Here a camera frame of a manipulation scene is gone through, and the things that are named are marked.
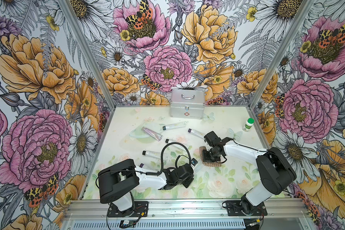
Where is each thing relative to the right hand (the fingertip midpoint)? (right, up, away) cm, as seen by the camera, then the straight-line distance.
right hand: (205, 163), depth 88 cm
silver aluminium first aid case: (-9, +39, +24) cm, 47 cm away
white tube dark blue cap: (-9, +2, -13) cm, 16 cm away
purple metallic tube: (-32, +15, +16) cm, 39 cm away
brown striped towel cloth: (+7, 0, -1) cm, 7 cm away
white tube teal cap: (-17, +22, +20) cm, 35 cm away
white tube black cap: (-10, +8, +11) cm, 17 cm away
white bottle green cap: (+32, +23, +12) cm, 42 cm away
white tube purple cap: (-35, -1, -3) cm, 35 cm away
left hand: (-10, -7, -3) cm, 13 cm away
